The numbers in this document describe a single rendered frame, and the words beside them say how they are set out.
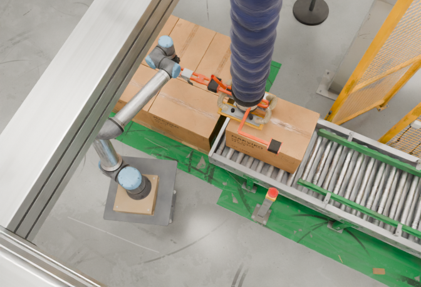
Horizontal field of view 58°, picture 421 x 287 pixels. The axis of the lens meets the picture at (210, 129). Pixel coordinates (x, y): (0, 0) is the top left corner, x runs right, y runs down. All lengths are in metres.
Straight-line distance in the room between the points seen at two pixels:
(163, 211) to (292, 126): 1.15
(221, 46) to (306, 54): 1.08
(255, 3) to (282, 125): 1.42
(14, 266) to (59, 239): 3.50
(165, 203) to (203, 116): 0.86
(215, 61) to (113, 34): 2.88
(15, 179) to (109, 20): 0.31
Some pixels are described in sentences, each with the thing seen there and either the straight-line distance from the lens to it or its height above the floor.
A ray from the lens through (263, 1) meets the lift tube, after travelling 1.63.
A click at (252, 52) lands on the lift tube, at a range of 1.94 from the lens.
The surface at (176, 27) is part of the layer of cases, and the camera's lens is 3.80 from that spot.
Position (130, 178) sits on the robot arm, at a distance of 2.68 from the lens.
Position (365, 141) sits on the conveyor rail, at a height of 0.59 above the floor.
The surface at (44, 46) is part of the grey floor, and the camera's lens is 4.79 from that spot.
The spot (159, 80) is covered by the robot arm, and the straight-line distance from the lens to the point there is 2.33.
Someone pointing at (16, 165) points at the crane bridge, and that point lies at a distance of 0.68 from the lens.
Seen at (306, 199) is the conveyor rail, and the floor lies 0.59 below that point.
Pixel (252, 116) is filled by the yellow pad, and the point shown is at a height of 1.13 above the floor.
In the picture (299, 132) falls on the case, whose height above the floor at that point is 0.95.
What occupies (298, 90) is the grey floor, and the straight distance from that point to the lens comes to 4.09.
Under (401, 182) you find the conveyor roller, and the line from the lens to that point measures 3.43.
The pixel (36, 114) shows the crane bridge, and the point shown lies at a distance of 0.69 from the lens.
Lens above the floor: 3.62
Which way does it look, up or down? 69 degrees down
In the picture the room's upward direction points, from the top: 8 degrees counter-clockwise
